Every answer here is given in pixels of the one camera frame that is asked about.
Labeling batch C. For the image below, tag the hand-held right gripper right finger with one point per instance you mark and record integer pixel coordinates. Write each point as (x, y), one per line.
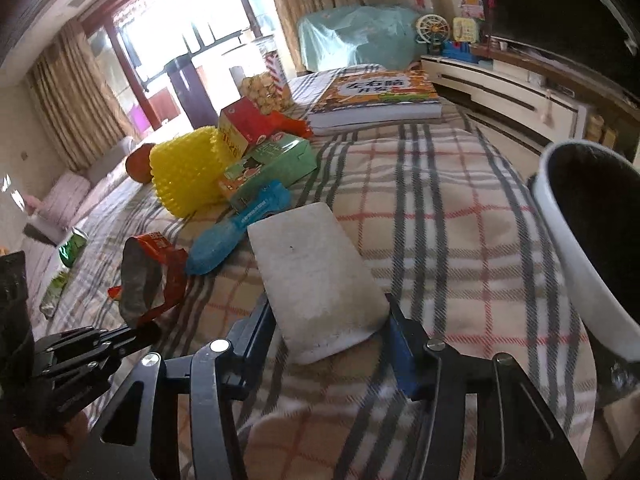
(405, 360)

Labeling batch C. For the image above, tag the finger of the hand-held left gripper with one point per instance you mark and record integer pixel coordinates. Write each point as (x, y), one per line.
(100, 342)
(80, 377)

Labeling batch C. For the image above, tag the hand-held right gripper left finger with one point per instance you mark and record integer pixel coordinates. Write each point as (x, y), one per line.
(250, 352)

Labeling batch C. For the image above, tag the red snack wrapper silver inside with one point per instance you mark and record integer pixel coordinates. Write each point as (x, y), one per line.
(150, 270)

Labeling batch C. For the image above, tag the white foam sponge block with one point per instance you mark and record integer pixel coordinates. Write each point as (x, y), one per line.
(315, 270)

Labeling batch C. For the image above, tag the white trash bin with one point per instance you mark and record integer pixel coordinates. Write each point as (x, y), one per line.
(570, 240)

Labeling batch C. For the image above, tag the red white snack wrapper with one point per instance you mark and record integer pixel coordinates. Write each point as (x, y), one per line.
(245, 122)

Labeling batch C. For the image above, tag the orange snack wrapper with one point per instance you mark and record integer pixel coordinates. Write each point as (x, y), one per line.
(292, 126)

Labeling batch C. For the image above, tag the green snack packet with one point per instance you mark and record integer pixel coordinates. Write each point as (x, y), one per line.
(54, 292)
(72, 247)

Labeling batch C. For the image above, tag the blue snack wrapper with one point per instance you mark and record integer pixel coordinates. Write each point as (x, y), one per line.
(225, 237)

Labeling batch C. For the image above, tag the plaid blanket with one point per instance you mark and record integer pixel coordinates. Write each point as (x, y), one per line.
(450, 235)

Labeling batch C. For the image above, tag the pink sofa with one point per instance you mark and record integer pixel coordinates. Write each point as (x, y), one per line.
(75, 190)

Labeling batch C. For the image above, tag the red apple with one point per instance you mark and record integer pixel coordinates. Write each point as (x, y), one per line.
(139, 165)

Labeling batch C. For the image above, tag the yellow spiky plastic cup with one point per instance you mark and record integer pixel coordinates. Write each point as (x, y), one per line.
(187, 175)

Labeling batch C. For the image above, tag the green cardboard box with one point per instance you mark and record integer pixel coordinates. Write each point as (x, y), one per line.
(280, 160)

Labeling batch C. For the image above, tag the beige curtain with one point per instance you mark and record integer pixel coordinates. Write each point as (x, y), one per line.
(310, 5)
(75, 100)

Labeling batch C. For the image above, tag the clear cookie jar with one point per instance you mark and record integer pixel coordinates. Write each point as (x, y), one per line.
(265, 92)

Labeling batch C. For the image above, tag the thick colourful book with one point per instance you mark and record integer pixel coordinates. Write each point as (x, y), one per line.
(375, 95)

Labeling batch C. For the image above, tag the white television cabinet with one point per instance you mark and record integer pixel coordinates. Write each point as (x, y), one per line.
(500, 90)

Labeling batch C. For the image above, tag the blue toy block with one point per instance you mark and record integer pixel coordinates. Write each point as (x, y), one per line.
(460, 51)

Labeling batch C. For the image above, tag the teal cloth cover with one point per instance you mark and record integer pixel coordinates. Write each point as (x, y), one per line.
(360, 35)

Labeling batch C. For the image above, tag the ferris wheel toy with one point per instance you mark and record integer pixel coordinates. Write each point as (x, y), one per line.
(429, 30)

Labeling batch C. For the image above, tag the colourful cartoon card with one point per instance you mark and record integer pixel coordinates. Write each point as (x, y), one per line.
(470, 5)

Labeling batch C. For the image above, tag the black television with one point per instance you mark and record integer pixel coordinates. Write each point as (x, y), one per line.
(560, 5)

